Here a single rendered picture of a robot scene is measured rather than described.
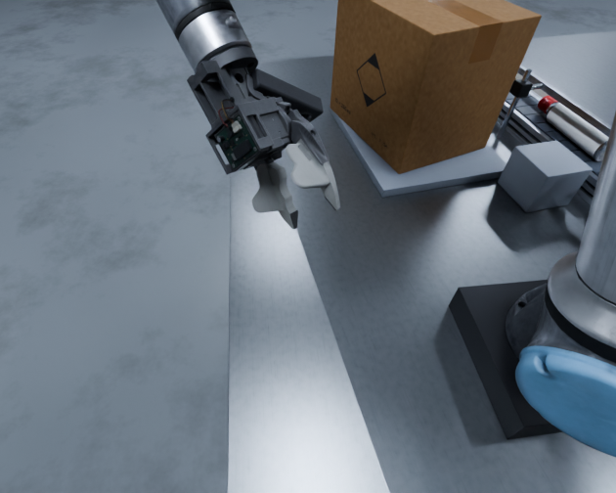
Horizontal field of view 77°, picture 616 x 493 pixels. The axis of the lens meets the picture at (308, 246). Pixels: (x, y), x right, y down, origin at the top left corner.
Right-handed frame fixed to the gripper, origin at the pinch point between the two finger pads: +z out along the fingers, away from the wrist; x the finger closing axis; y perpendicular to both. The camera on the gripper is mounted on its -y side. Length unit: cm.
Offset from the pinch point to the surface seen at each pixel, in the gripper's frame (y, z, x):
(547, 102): -71, 5, 16
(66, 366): 8, 12, -133
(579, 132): -62, 13, 20
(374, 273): -13.2, 14.7, -6.3
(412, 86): -32.5, -10.3, 4.7
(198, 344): -26, 28, -106
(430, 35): -29.8, -15.1, 11.8
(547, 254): -35.6, 27.0, 12.5
